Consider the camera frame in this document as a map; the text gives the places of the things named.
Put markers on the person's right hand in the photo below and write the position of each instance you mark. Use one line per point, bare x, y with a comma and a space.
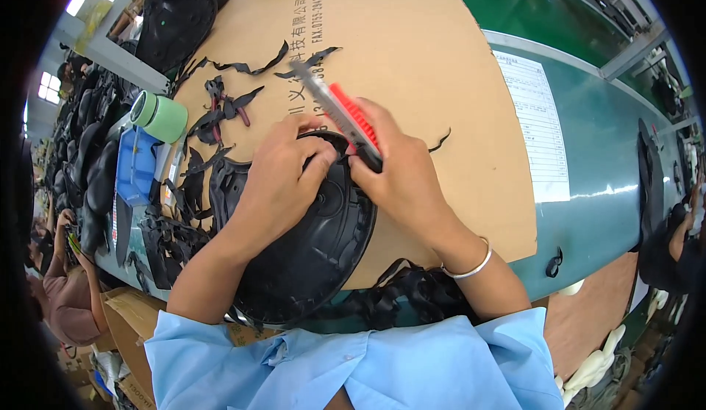
408, 189

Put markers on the person's left hand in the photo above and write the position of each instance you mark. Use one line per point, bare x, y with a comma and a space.
270, 189

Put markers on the person's left fingers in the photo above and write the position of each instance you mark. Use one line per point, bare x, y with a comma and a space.
317, 153

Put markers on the red utility knife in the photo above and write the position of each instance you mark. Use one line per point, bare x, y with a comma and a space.
347, 111

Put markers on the black plastic saddle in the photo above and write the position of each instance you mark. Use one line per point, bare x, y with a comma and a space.
309, 255

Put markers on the forked black trimming strip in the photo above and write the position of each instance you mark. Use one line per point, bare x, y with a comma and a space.
309, 60

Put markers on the long black trimming strip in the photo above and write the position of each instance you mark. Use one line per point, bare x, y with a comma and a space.
259, 69

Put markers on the black scraps around pliers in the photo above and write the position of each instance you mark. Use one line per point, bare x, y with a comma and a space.
207, 123

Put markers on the small curved black strip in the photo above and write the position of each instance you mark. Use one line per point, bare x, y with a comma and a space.
441, 142

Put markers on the large brown cardboard sheet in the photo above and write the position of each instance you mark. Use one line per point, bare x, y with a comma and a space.
413, 51

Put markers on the white labelled packet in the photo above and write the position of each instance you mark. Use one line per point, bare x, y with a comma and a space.
168, 173

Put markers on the green tape roll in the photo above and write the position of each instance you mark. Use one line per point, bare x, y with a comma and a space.
165, 117

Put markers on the heap of black trimmings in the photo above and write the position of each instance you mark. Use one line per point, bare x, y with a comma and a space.
171, 244

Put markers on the pile of black offcut strips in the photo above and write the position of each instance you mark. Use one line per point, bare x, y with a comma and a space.
419, 294

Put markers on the blue plastic bin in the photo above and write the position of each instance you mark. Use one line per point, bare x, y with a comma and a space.
135, 167

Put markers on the black saddle with green dot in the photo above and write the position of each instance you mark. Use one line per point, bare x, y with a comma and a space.
174, 24

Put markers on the white printed paper sheet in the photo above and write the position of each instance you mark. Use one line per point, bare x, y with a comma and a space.
538, 134

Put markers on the person's body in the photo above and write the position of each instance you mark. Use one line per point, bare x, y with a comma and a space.
386, 366

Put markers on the heap of black saddles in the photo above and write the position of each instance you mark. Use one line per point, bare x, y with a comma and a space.
94, 151

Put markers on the cardboard carton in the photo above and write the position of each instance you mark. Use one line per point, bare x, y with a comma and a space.
129, 316

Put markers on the black looped scrap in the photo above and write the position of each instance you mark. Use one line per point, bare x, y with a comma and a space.
554, 264

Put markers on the heap of white foam pads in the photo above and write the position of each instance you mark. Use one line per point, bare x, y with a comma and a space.
593, 363

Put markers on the grey metal frame beam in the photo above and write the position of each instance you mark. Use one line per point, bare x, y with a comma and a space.
110, 54
634, 51

